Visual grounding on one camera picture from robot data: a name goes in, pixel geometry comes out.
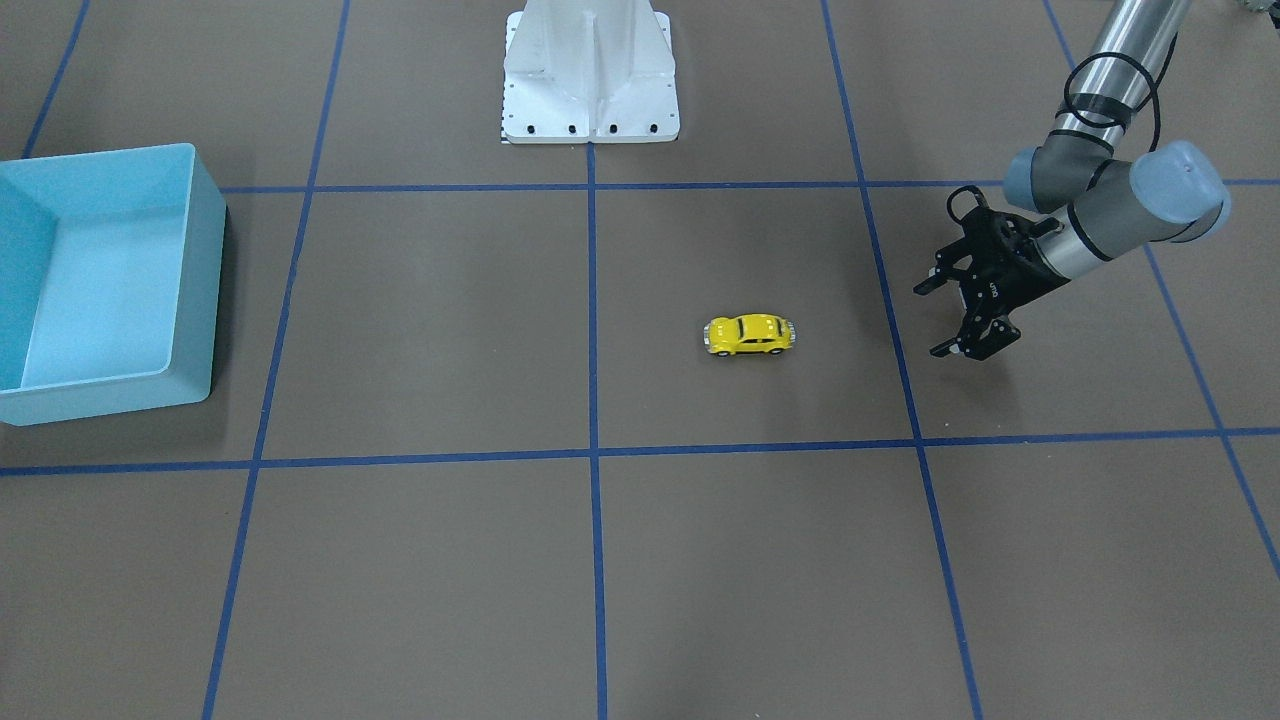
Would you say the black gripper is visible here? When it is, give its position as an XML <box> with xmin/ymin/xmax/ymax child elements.
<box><xmin>911</xmin><ymin>208</ymin><xmax>1068</xmax><ymax>361</ymax></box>

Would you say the yellow beetle toy car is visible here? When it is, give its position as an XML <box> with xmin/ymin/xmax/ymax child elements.
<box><xmin>701</xmin><ymin>313</ymin><xmax>796</xmax><ymax>357</ymax></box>

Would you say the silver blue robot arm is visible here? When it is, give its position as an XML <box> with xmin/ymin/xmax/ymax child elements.
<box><xmin>914</xmin><ymin>1</ymin><xmax>1233</xmax><ymax>360</ymax></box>

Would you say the light blue plastic bin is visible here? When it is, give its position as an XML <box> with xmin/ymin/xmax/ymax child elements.
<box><xmin>1</xmin><ymin>143</ymin><xmax>227</xmax><ymax>427</ymax></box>

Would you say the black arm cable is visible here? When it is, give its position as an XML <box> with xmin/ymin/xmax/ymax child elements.
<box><xmin>946</xmin><ymin>50</ymin><xmax>1166</xmax><ymax>225</ymax></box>

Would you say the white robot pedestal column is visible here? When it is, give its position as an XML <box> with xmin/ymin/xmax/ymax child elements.
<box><xmin>500</xmin><ymin>1</ymin><xmax>681</xmax><ymax>145</ymax></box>

